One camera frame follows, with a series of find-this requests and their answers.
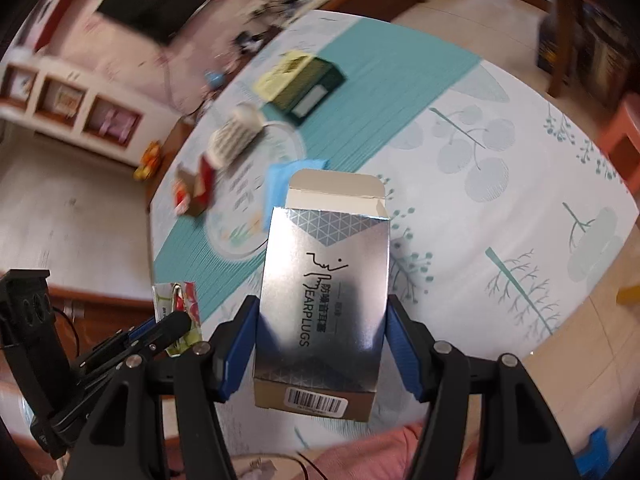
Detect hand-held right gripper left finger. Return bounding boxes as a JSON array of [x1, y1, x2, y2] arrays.
[[62, 294, 261, 480]]

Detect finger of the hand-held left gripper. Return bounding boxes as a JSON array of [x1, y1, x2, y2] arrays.
[[75, 326, 161, 366], [127, 310, 193, 356]]

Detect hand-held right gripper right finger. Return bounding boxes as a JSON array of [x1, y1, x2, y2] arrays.
[[385, 294, 576, 480]]

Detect green white snack packet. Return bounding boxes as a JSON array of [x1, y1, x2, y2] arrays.
[[151, 281, 202, 358]]

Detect silver cardboard box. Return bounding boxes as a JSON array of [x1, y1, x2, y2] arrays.
[[252, 169, 392, 423]]

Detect red fries carton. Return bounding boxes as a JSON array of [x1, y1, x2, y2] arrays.
[[191, 155, 217, 207]]

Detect blue face mask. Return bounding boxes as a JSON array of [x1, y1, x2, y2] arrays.
[[257, 157, 331, 231]]

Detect plaid paper cup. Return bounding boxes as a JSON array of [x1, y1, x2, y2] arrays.
[[207, 101, 266, 171]]

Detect green box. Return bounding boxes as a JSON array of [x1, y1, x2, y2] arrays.
[[253, 51, 347, 126]]

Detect wooden door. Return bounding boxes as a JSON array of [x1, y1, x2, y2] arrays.
[[0, 282, 157, 401]]

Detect table with patterned cloth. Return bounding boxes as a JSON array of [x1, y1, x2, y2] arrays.
[[147, 9, 635, 453]]

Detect person's pink trousers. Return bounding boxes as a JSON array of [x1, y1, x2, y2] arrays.
[[295, 422, 426, 480]]

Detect fruit bowl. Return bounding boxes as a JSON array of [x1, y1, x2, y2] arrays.
[[132, 140, 163, 181]]

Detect low wooden side cabinet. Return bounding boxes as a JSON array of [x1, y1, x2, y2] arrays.
[[145, 115, 201, 211]]

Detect pink dumbbells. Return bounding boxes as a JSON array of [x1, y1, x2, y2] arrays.
[[97, 110, 136, 138]]

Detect small blue object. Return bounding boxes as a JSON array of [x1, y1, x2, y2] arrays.
[[582, 427, 611, 473]]

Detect framed picture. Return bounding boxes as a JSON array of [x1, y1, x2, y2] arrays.
[[52, 85, 83, 113]]

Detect pink plastic stool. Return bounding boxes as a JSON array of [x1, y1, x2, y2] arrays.
[[597, 92, 640, 176]]

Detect wooden dining table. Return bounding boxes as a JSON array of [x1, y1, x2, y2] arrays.
[[495, 0, 601, 96]]

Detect black cable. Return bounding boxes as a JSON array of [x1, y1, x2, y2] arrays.
[[295, 452, 326, 480]]

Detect red wall shelf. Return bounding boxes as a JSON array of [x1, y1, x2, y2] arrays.
[[35, 0, 93, 53]]

